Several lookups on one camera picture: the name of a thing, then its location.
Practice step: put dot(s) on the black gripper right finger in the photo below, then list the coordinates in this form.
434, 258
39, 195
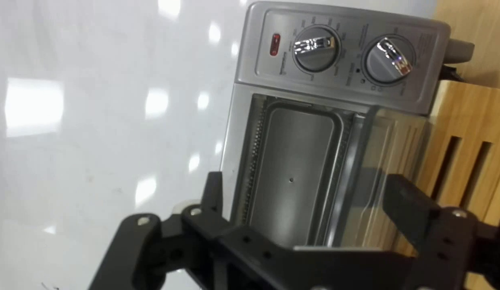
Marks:
421, 214

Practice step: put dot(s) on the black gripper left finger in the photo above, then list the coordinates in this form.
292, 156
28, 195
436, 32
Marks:
154, 242

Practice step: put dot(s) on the silver toaster oven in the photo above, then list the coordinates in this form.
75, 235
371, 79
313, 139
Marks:
341, 69

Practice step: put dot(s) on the slatted wooden stand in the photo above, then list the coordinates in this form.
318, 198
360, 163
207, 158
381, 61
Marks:
465, 134

